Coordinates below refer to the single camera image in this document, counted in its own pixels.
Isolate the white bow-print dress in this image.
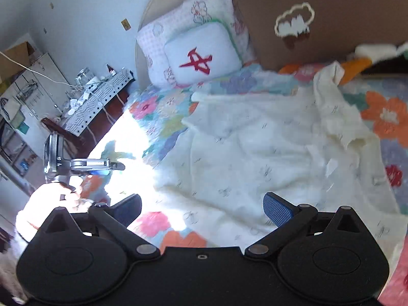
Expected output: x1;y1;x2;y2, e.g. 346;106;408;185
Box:
155;63;407;269

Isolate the person's left hand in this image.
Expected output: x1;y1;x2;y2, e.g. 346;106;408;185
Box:
11;175;93;258

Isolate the bedside table patterned cloth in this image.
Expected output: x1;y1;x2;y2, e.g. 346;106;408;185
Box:
48;68;134;144

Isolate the floral quilt bedspread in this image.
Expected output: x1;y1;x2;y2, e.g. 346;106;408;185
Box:
82;64;407;305

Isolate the glass jar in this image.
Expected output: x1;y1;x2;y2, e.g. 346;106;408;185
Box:
75;67;95;86

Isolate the dark small bottle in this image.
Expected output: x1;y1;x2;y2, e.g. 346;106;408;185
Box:
107;64;116;76

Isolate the orange white plush toy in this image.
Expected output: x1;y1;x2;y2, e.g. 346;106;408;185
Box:
278;41;408;85

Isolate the white mahjong character pillow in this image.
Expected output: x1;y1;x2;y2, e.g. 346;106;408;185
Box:
164;21;242;85

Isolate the brown cloud cushion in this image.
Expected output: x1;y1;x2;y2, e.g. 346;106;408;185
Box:
234;0;407;71

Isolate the pink patterned bed pillow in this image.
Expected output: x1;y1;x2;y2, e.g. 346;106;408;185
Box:
136;0;252;89

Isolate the white cable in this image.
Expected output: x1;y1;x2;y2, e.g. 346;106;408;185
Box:
0;50;96;109

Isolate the yellow wall sticker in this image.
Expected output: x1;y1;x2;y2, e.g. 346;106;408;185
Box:
121;19;131;31

